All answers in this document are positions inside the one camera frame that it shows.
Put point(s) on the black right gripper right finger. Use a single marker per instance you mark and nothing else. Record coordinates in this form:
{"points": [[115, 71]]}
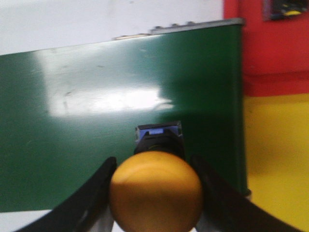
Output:
{"points": [[226, 210]]}

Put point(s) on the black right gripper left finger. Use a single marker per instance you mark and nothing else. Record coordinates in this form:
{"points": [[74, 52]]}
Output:
{"points": [[86, 210]]}

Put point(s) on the yellow mushroom push button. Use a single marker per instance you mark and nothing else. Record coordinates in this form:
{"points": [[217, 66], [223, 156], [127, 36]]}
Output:
{"points": [[155, 189]]}

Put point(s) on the red mushroom push button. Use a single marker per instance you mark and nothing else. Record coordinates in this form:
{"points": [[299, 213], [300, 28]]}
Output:
{"points": [[282, 9]]}

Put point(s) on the yellow plastic tray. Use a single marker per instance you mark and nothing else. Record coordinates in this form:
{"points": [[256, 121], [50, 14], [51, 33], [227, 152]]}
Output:
{"points": [[277, 150]]}

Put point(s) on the green conveyor belt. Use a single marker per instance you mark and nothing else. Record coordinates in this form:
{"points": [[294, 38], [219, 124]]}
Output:
{"points": [[63, 111]]}

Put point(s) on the red plastic tray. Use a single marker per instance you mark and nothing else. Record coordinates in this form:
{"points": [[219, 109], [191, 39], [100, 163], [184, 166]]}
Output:
{"points": [[275, 52]]}

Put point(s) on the aluminium conveyor side rail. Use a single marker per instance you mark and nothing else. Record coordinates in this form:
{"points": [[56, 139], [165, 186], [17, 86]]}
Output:
{"points": [[186, 27]]}

